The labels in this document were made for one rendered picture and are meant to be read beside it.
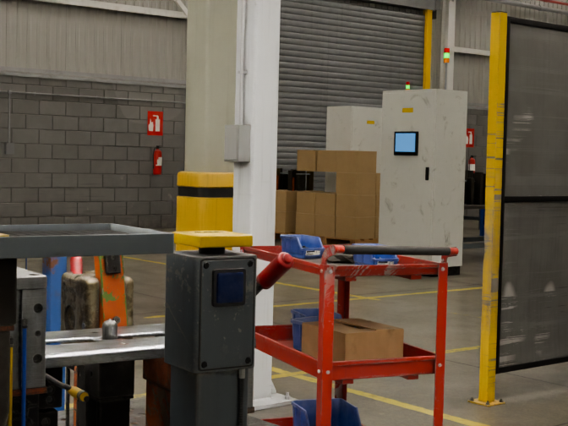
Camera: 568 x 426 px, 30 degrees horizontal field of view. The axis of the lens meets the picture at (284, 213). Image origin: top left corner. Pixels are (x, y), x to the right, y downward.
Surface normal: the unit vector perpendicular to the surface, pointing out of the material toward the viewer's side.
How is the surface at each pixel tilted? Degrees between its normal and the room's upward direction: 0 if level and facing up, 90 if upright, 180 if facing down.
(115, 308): 78
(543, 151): 90
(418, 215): 90
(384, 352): 90
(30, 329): 90
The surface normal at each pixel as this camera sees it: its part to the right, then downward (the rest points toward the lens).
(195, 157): -0.77, 0.01
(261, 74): 0.63, 0.06
